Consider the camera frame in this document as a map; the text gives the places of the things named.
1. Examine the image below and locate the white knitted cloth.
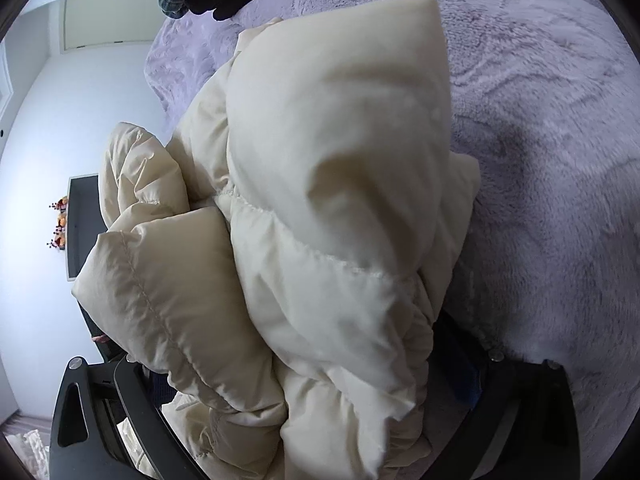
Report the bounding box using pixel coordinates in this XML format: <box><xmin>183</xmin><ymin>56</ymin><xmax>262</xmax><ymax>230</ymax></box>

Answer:
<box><xmin>4</xmin><ymin>429</ymin><xmax>52</xmax><ymax>467</ymax></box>

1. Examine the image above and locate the wall-mounted flat screen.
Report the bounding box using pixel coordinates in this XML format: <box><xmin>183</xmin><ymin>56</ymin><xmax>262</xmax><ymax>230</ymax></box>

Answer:
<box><xmin>66</xmin><ymin>173</ymin><xmax>115</xmax><ymax>281</ymax></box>

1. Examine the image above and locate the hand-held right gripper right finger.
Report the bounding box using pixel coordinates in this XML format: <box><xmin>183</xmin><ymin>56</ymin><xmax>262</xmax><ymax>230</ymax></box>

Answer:
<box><xmin>425</xmin><ymin>309</ymin><xmax>584</xmax><ymax>480</ymax></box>

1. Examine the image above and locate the cream puffer jacket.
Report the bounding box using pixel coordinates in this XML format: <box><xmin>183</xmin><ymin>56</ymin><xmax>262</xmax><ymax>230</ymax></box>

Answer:
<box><xmin>71</xmin><ymin>0</ymin><xmax>484</xmax><ymax>480</ymax></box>

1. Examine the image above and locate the lavender fleece blanket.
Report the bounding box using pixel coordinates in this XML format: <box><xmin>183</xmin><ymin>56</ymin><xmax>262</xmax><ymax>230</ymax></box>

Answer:
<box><xmin>144</xmin><ymin>0</ymin><xmax>640</xmax><ymax>463</ymax></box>

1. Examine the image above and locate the white door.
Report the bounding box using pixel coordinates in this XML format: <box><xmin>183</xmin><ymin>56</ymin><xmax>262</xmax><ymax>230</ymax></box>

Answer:
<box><xmin>60</xmin><ymin>0</ymin><xmax>173</xmax><ymax>52</ymax></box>

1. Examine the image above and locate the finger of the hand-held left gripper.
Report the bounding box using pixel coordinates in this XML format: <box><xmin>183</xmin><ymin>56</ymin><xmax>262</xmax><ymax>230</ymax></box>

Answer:
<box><xmin>80</xmin><ymin>304</ymin><xmax>127</xmax><ymax>362</ymax></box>

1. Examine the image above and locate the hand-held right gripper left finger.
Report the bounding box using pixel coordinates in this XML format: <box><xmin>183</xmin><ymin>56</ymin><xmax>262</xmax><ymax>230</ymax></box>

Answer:
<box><xmin>50</xmin><ymin>352</ymin><xmax>207</xmax><ymax>480</ymax></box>

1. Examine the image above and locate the orange flower decoration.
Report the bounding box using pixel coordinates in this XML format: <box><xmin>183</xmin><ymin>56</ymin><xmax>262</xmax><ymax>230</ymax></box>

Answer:
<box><xmin>48</xmin><ymin>195</ymin><xmax>71</xmax><ymax>252</ymax></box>

